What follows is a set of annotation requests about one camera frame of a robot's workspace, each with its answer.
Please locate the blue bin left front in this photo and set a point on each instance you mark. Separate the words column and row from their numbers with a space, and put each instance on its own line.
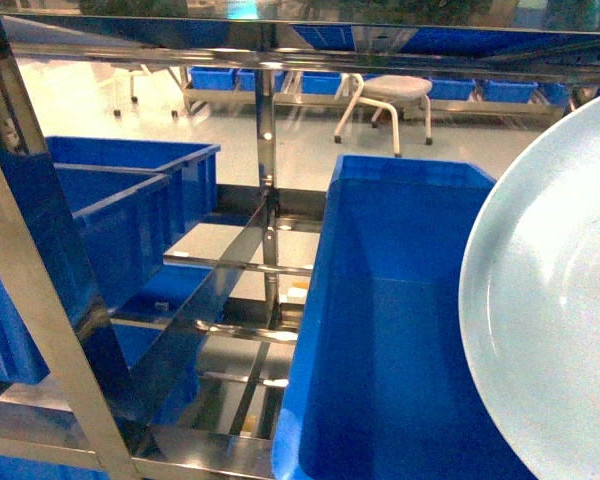
column 123, row 220

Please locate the large blue bin on shelf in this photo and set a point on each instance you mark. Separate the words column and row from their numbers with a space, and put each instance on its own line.
column 379, row 387

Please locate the blue bin left rear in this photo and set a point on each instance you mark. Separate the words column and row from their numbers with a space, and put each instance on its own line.
column 190, row 168

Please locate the stainless steel shelf rack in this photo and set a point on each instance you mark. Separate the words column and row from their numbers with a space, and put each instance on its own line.
column 259, row 288

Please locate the light blue oval tray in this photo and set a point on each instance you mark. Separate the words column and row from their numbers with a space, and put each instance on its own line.
column 529, row 300

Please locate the white round stool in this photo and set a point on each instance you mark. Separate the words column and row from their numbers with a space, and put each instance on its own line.
column 383, row 93

